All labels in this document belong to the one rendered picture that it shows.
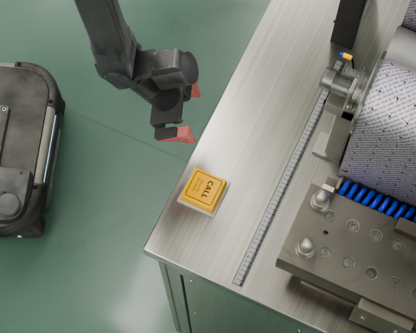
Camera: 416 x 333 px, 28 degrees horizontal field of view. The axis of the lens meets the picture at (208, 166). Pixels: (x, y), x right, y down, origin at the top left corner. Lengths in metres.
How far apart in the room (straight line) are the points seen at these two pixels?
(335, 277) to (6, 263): 1.38
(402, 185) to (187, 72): 0.43
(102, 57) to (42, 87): 1.24
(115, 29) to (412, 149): 0.51
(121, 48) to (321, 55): 0.62
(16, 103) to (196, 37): 0.69
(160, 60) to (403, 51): 0.42
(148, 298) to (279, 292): 0.98
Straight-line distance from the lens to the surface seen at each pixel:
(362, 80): 1.37
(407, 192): 1.53
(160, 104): 1.48
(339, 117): 1.55
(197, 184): 1.66
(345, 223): 1.54
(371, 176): 1.52
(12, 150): 2.50
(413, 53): 1.47
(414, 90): 1.34
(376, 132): 1.37
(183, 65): 1.39
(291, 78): 1.79
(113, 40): 1.31
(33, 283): 2.61
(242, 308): 1.75
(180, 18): 2.92
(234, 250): 1.64
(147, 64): 1.40
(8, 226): 2.43
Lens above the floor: 2.48
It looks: 68 degrees down
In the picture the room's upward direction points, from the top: 2 degrees counter-clockwise
